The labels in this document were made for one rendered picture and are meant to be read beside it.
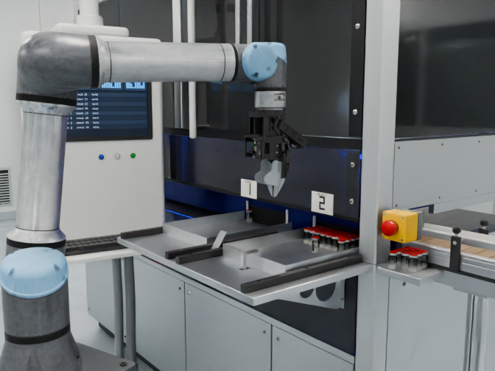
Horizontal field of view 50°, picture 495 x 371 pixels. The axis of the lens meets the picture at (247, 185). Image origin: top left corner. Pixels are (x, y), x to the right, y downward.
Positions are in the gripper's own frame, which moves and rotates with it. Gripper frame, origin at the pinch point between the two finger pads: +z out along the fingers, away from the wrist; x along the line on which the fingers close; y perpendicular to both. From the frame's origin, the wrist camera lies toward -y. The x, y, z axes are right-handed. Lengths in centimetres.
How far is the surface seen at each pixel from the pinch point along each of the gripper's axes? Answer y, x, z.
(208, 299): -24, -66, 53
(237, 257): 2.0, -13.2, 19.5
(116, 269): -1, -98, 45
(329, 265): -11.3, 7.9, 19.2
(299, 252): -16.6, -8.6, 20.5
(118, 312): -1, -98, 63
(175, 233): 2.1, -45.7, 19.2
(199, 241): 2.0, -31.7, 18.8
